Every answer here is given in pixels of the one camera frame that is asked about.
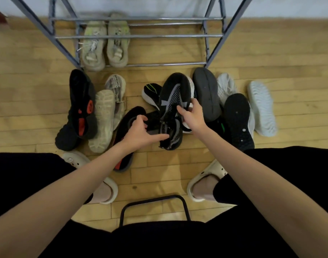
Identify beige sneaker with white laces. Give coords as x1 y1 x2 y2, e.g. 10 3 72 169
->
107 13 131 68
78 21 107 72

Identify grey metal shoe rack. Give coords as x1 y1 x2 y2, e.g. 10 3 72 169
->
8 0 255 71

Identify black sneaker with green stripe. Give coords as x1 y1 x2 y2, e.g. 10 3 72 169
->
141 83 163 111
206 115 229 138

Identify black shorts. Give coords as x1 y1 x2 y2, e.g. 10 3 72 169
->
0 146 328 258

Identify black metal stool frame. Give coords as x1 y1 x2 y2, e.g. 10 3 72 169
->
118 195 191 228

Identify black sneaker with red sole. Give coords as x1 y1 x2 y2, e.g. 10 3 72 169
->
112 106 148 173

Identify person's left foot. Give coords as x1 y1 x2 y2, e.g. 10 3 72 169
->
87 181 113 204

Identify cream clog slipper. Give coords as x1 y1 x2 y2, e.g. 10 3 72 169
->
61 150 119 205
186 159 228 202

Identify beige knit sneaker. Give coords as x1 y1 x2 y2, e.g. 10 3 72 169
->
88 90 116 154

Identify beige sneaker with printed strap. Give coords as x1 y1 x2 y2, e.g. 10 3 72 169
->
104 74 126 131

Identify person's left forearm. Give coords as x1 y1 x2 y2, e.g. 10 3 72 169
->
0 142 130 258

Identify black sneaker with white side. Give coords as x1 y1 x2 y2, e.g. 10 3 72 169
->
223 93 256 151

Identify person's left hand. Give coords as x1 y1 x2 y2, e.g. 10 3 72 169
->
121 114 170 154

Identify person's right foot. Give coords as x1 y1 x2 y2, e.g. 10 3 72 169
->
192 175 221 201

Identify black grey knit sneaker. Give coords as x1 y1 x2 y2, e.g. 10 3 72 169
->
158 72 195 133
146 111 184 151

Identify black sneaker with orange marks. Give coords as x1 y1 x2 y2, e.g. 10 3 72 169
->
55 69 98 151

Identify dark grey slipper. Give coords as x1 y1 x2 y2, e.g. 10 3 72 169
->
192 67 222 123

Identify person's right forearm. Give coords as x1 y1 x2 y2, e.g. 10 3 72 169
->
198 126 328 258

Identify white knit sneaker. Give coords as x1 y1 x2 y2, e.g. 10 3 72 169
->
247 81 278 137
217 73 238 107

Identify person's foot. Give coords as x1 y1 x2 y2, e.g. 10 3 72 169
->
192 175 221 201
87 181 113 204

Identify person's right hand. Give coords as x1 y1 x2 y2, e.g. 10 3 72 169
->
176 98 209 135

